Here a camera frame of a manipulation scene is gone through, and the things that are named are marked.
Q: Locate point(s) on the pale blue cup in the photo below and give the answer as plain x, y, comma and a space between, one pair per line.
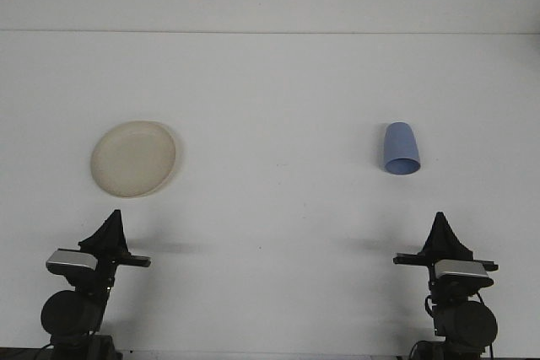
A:
401, 143

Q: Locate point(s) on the pale round plate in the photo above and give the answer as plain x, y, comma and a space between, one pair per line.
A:
133, 159

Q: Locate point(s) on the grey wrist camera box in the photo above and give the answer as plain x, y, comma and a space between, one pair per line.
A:
462, 269
69, 259

